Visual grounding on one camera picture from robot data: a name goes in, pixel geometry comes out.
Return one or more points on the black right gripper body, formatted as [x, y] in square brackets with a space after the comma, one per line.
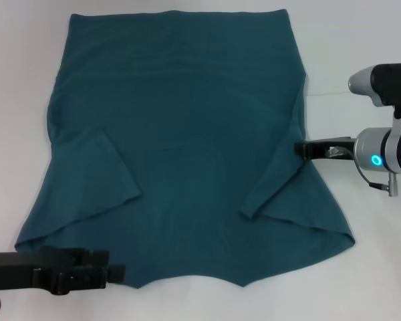
[322, 150]

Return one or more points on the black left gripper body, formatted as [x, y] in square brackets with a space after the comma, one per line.
[10, 269]

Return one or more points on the teal blue shirt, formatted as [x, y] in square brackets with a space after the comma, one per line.
[187, 133]

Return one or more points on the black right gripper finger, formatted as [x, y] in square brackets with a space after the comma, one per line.
[304, 148]

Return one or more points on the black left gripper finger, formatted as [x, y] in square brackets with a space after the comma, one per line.
[115, 272]
[97, 257]

